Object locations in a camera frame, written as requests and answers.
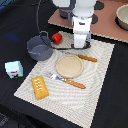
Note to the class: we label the beige woven placemat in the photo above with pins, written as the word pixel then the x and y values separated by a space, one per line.
pixel 68 102

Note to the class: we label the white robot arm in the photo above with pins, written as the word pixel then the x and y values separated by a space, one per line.
pixel 84 8

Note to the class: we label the cream bowl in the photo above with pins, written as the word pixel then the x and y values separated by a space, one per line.
pixel 122 15

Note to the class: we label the knife with orange handle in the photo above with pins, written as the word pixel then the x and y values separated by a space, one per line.
pixel 80 55

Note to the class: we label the small milk carton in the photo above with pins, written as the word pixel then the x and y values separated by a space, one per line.
pixel 14 69

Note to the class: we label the small grey saucepan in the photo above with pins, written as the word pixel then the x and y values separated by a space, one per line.
pixel 65 13

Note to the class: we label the fork with orange handle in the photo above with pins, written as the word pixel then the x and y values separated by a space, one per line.
pixel 68 81

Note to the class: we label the round beige plate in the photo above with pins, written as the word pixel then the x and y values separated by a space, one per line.
pixel 69 66

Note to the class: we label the red toy pepper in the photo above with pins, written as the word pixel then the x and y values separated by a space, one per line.
pixel 56 38

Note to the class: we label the large grey pot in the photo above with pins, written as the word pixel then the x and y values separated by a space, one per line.
pixel 39 47

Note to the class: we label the yellow toy pastry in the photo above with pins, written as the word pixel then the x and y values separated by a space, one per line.
pixel 39 87

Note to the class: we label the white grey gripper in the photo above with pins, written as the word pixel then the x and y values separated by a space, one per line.
pixel 81 30

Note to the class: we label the pink toy stove board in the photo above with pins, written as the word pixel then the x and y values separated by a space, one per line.
pixel 103 23

